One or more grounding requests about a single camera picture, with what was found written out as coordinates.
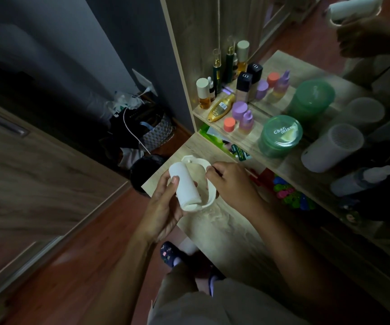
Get person's right hand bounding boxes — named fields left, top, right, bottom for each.
left=205, top=161, right=267, bottom=222

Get person's left hand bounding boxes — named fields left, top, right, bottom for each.
left=137, top=171, right=185, bottom=244

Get white lint roll refill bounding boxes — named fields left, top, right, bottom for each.
left=168, top=161, right=203, bottom=211

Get person's left forearm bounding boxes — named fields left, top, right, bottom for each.
left=79, top=230, right=168, bottom=325

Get person's right forearm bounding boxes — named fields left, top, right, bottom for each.
left=249, top=204, right=385, bottom=325

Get person's left blue clog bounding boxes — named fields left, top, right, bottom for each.
left=160, top=241, right=187, bottom=269

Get person's beige trousers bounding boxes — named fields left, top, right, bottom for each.
left=147, top=264, right=310, bottom=325

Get red box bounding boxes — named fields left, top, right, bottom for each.
left=249, top=167, right=275, bottom=192

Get dark green card packet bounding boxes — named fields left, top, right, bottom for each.
left=230, top=144, right=252, bottom=162

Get black trash bin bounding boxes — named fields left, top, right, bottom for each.
left=129, top=154, right=168, bottom=197

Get pile of colourful clips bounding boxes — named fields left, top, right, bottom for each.
left=272, top=174, right=317, bottom=211

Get white cloth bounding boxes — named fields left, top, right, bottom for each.
left=119, top=148, right=145, bottom=170

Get purple spray bottle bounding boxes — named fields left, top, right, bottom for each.
left=239, top=110, right=255, bottom=135

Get green round jar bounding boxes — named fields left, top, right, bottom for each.
left=258, top=115, right=304, bottom=159

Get grey woven basket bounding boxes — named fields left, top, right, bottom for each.
left=140, top=113, right=175, bottom=153

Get jar with purple cap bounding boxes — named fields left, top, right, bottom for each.
left=231, top=101, right=249, bottom=121

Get gold shampoo bottle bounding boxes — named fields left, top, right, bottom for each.
left=207, top=93, right=236, bottom=123

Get amber bottle with white cap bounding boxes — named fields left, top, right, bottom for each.
left=196, top=77, right=212, bottom=110

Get small white dropper bottle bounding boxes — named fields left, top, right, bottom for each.
left=207, top=76, right=217, bottom=102

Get white cylindrical speaker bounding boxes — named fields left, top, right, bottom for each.
left=300, top=123, right=365, bottom=174

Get foundation bottle with black cap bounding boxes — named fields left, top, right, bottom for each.
left=235, top=71, right=253, bottom=104

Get dark green dropper bottle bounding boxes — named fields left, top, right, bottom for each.
left=212, top=48, right=222, bottom=95

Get white plastic bag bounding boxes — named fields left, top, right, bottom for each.
left=105, top=91, right=145, bottom=116

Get clear spray bottle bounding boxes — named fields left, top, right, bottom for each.
left=330, top=165, right=390, bottom=197

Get dressing table mirror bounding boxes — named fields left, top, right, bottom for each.
left=217, top=0, right=390, bottom=156

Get black glossy bag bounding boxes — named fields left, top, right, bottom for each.
left=350, top=142, right=390, bottom=231

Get wooden dressing table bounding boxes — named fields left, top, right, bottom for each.
left=141, top=0, right=390, bottom=325

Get black bag with blue strap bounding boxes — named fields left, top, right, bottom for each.
left=108, top=104, right=167, bottom=149

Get white power cable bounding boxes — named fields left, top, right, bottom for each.
left=123, top=93, right=152, bottom=155

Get white wall outlet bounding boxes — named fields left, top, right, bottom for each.
left=131, top=68, right=158, bottom=98

